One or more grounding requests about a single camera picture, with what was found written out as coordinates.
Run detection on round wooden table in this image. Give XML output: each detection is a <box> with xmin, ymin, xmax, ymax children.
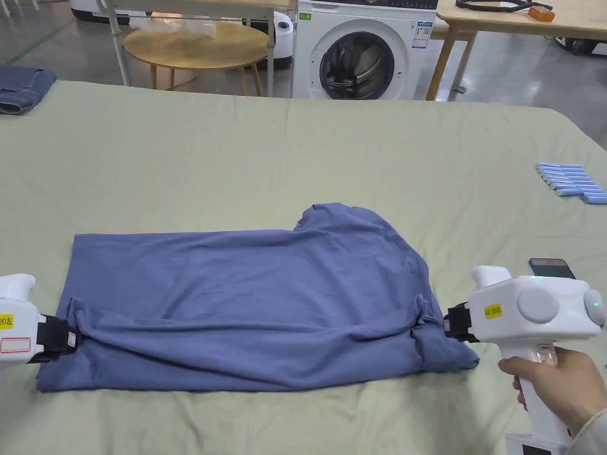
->
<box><xmin>122</xmin><ymin>20</ymin><xmax>270</xmax><ymax>97</ymax></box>

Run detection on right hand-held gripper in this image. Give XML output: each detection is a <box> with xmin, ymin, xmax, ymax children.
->
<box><xmin>443</xmin><ymin>265</ymin><xmax>607</xmax><ymax>455</ymax></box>

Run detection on folded blue jeans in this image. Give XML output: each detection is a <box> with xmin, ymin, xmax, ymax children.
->
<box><xmin>0</xmin><ymin>65</ymin><xmax>58</xmax><ymax>116</ymax></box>

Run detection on person's right forearm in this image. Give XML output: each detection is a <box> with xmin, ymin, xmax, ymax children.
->
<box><xmin>568</xmin><ymin>406</ymin><xmax>607</xmax><ymax>455</ymax></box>

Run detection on bed with pale green sheet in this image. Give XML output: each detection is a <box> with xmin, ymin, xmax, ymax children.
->
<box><xmin>0</xmin><ymin>79</ymin><xmax>607</xmax><ymax>455</ymax></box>

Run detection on person's right hand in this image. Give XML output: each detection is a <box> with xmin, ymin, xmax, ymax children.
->
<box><xmin>497</xmin><ymin>345</ymin><xmax>607</xmax><ymax>440</ymax></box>

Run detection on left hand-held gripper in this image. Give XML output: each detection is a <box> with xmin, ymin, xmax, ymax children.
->
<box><xmin>0</xmin><ymin>273</ymin><xmax>80</xmax><ymax>367</ymax></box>

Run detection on black phone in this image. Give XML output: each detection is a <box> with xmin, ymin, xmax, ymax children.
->
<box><xmin>528</xmin><ymin>258</ymin><xmax>577</xmax><ymax>281</ymax></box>

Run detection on rectangular wooden table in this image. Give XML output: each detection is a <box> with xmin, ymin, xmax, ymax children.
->
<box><xmin>424</xmin><ymin>0</ymin><xmax>607</xmax><ymax>102</ymax></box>

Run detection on row of blue batteries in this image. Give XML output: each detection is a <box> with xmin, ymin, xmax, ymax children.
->
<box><xmin>535</xmin><ymin>161</ymin><xmax>607</xmax><ymax>206</ymax></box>

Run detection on white washing machine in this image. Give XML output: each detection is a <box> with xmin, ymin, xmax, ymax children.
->
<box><xmin>291</xmin><ymin>0</ymin><xmax>440</xmax><ymax>101</ymax></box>

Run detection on white rounded machine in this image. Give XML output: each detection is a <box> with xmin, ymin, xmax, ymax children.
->
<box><xmin>266</xmin><ymin>11</ymin><xmax>295</xmax><ymax>73</ymax></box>

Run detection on blue shirt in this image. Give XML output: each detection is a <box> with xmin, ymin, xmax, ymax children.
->
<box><xmin>37</xmin><ymin>202</ymin><xmax>481</xmax><ymax>393</ymax></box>

